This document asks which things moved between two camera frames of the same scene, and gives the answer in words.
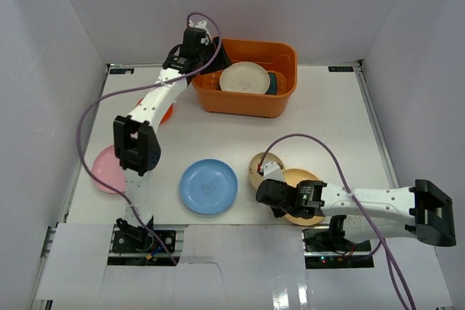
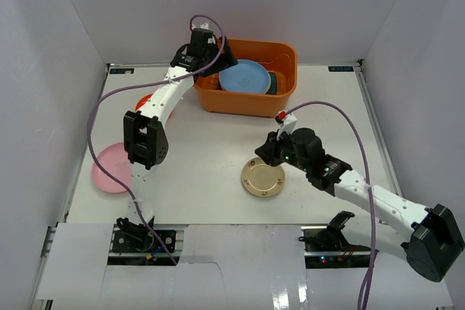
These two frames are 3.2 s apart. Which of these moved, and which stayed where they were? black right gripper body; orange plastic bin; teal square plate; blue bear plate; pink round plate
Moved: blue bear plate; black right gripper body
Stayed: teal square plate; orange plastic bin; pink round plate
